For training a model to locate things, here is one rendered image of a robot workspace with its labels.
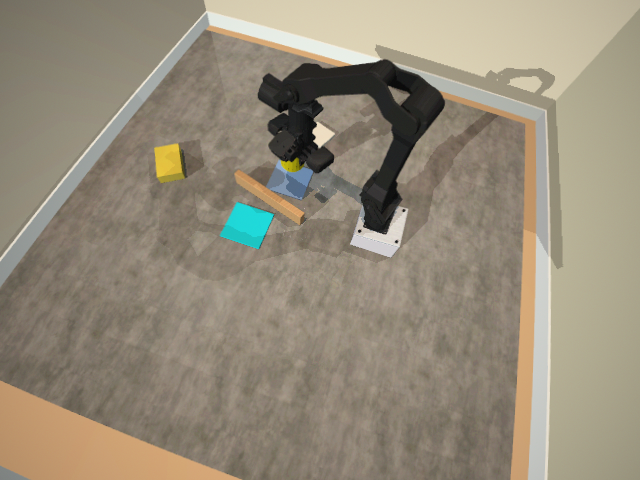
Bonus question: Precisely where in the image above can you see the cream flat square tile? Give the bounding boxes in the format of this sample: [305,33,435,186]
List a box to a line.
[313,122,335,148]

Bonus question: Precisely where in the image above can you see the yellow cup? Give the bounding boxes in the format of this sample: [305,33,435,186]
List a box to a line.
[281,157,304,172]

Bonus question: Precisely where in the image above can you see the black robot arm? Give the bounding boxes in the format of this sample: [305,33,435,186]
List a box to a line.
[258,59,445,235]

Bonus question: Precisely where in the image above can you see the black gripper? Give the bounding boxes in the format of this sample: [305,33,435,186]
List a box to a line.
[267,113,334,173]

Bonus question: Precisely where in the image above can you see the yellow block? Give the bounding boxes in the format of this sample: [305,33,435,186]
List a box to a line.
[154,143,186,183]

